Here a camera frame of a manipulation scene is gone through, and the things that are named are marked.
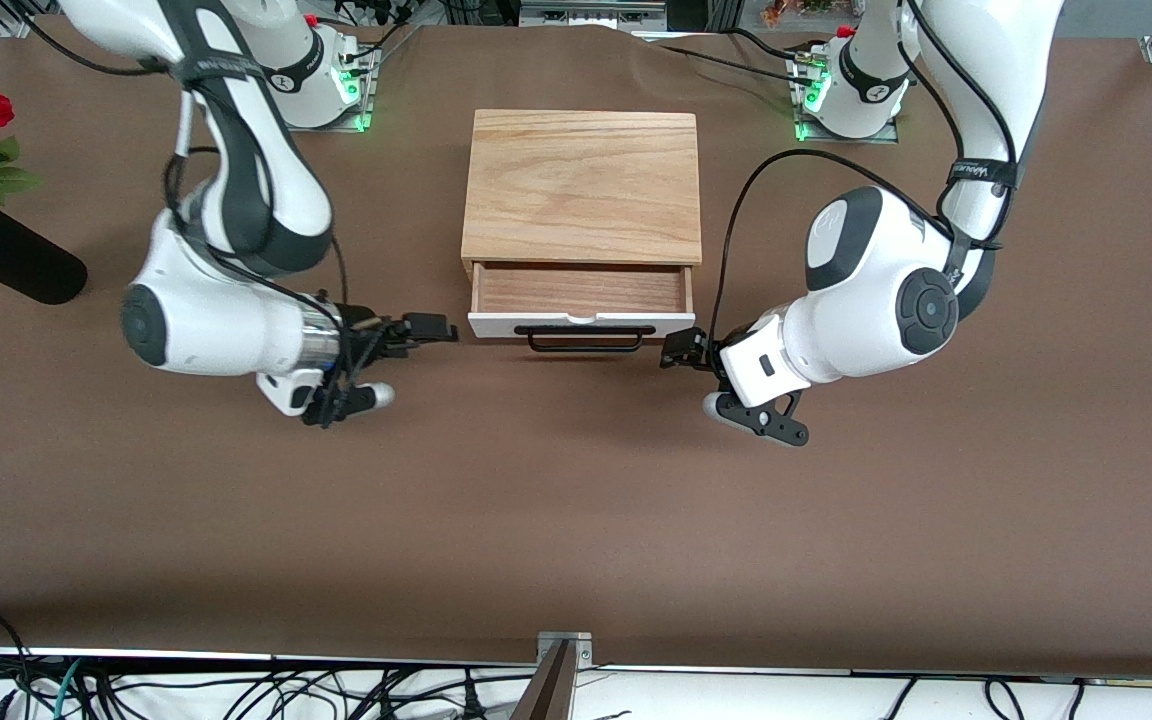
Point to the light wooden drawer cabinet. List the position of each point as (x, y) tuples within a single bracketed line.
[(581, 180)]

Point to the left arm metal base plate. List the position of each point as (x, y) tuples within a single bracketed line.
[(796, 100)]

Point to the brown table cover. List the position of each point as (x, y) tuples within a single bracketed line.
[(576, 480)]

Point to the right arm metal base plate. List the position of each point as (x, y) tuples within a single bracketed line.
[(368, 100)]

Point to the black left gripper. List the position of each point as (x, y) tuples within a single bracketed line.
[(704, 351)]

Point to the orange colourful object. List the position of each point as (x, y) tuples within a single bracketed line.
[(796, 12)]

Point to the grey metal bracket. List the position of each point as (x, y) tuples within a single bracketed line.
[(564, 640)]

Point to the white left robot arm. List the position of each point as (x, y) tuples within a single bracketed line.
[(866, 300)]

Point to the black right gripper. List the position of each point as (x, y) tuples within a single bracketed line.
[(373, 333)]

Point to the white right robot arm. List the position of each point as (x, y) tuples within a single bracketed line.
[(206, 330)]

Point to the grey metal device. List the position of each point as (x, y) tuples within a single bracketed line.
[(591, 12)]

